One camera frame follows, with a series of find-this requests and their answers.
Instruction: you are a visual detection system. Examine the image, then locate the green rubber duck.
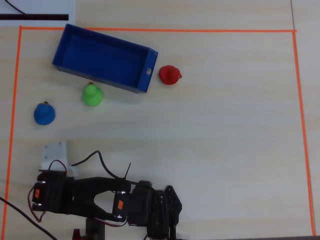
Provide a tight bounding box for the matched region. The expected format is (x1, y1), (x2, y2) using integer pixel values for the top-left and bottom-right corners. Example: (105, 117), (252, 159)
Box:
(81, 81), (104, 108)

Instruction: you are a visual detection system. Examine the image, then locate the thick black cable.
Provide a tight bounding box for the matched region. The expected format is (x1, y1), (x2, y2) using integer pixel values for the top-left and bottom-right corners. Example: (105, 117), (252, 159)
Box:
(0, 196), (58, 240)

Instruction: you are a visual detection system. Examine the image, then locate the black camera cable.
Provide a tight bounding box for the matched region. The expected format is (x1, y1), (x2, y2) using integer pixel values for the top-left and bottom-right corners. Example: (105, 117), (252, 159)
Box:
(70, 150), (141, 187)

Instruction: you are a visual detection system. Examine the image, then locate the thin black cable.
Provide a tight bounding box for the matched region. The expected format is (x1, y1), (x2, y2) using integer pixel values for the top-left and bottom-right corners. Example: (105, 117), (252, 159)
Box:
(4, 0), (27, 16)

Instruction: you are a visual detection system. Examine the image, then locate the blue rubber duck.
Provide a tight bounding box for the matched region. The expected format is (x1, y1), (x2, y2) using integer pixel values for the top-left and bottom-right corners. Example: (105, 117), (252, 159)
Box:
(33, 101), (56, 126)

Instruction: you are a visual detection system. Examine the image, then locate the orange tape strip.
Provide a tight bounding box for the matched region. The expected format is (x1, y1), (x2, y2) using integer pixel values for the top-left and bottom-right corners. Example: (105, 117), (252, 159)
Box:
(0, 26), (23, 240)
(291, 31), (316, 237)
(19, 25), (297, 33)

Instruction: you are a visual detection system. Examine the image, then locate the blue rectangular plastic box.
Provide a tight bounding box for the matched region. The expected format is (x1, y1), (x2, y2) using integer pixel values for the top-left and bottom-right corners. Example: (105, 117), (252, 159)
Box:
(51, 23), (159, 95)

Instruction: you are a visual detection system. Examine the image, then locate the white paper with black stripe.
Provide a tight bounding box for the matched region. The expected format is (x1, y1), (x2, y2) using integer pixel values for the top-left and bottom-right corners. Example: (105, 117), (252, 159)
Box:
(0, 0), (77, 28)

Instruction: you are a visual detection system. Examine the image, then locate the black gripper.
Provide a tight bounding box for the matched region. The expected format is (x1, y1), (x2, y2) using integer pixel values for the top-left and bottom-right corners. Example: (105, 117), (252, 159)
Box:
(27, 169), (76, 215)

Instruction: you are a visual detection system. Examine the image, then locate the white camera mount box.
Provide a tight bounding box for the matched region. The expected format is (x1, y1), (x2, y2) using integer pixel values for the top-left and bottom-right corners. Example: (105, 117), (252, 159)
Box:
(40, 140), (79, 180)

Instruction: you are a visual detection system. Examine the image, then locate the red rubber duck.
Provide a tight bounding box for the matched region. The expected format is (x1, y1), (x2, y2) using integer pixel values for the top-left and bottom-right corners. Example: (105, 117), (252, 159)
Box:
(158, 65), (183, 86)

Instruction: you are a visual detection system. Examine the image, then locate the black table clamp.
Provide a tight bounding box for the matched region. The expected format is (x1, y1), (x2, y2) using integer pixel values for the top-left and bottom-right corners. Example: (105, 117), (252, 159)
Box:
(85, 217), (106, 240)

